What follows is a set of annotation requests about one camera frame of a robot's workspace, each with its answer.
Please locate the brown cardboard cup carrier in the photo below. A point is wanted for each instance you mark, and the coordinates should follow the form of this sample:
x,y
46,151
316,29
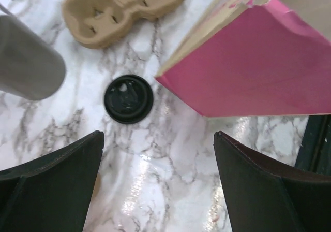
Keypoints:
x,y
96,24

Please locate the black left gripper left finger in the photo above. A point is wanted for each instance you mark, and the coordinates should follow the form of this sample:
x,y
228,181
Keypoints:
x,y
52,192

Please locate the black table front rail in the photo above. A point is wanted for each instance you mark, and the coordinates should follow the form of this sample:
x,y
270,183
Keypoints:
x,y
314,152

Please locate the pink beige paper bag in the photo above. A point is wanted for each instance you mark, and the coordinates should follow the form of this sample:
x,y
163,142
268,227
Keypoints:
x,y
254,58

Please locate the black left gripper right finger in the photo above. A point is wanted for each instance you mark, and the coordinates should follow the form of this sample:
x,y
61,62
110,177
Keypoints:
x,y
263,194

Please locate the grey straw holder can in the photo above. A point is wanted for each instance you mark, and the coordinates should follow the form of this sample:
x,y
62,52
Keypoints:
x,y
30,68

